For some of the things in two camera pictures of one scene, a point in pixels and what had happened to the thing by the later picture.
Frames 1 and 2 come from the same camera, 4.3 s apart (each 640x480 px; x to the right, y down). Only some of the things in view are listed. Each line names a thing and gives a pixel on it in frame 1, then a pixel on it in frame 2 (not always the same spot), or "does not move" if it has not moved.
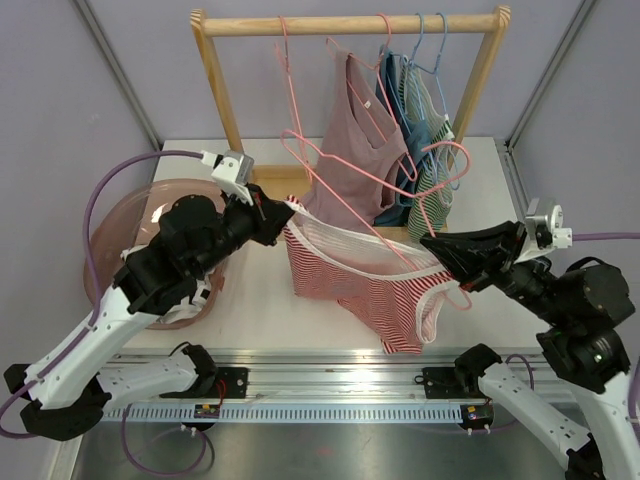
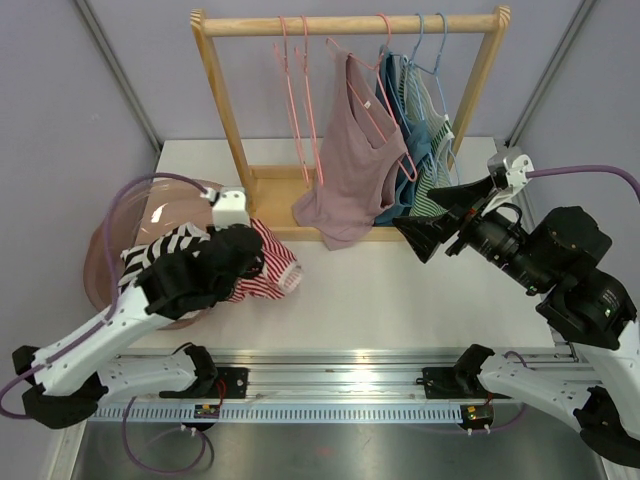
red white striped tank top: (398, 285) to (280, 276)
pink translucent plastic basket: (129, 222) does not move
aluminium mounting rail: (335, 375) does not move
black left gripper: (269, 215) to (256, 264)
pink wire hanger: (330, 160) to (306, 96)
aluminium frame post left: (119, 73) does not move
